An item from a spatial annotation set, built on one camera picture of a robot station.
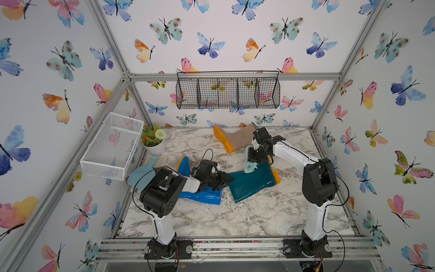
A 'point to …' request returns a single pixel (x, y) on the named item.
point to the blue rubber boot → (208, 195)
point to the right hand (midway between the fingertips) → (249, 158)
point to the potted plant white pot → (152, 139)
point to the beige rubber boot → (241, 137)
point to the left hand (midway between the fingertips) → (234, 180)
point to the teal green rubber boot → (245, 183)
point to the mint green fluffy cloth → (249, 166)
